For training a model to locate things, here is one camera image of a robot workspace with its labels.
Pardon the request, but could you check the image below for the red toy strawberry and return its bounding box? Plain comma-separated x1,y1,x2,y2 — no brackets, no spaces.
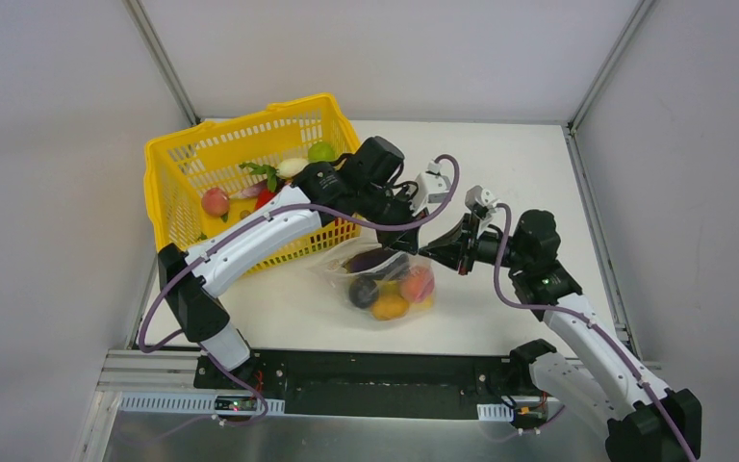
254,189,277,210

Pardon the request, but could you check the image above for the yellow plastic shopping basket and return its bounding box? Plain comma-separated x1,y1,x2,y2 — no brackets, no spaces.
143,93,360,249

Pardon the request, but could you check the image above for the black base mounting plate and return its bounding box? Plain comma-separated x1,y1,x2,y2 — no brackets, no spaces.
193,346,559,423

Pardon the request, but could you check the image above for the pink toy peach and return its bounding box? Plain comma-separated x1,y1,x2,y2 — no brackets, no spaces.
200,187,230,218

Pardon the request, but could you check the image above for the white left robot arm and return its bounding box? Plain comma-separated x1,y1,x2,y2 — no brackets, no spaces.
158,136,416,390

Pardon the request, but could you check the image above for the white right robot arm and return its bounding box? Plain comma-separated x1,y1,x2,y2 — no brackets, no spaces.
419,210,702,461

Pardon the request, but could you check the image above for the purple toy onion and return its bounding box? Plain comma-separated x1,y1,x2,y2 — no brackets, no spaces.
231,180,268,200

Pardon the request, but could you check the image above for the white toy onion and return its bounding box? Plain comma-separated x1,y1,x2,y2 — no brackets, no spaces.
239,158,309,193

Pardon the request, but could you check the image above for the green toy apple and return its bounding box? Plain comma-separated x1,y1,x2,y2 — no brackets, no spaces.
307,141,339,163

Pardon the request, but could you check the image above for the clear zip top bag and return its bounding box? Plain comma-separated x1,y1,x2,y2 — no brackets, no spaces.
310,238,436,322

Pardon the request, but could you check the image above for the purple toy eggplant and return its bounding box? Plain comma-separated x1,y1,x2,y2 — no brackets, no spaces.
343,248,410,280

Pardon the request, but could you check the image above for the orange toy peach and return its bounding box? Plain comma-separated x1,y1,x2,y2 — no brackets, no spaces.
398,266,435,304

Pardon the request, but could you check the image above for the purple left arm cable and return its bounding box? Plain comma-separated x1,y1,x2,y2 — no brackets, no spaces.
137,153,461,428

